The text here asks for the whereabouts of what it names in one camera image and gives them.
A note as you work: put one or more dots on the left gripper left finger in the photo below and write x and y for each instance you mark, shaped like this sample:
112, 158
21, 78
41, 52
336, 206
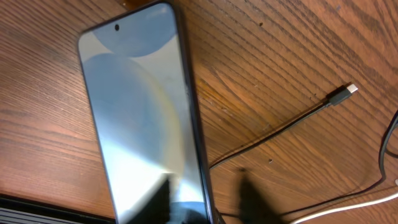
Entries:
157, 208

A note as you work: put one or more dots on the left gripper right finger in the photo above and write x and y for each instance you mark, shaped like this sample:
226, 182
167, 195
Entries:
253, 207

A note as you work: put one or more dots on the Samsung Galaxy smartphone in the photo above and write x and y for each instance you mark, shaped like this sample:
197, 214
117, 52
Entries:
145, 111

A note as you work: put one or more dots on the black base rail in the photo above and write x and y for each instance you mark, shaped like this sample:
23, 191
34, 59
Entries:
22, 210

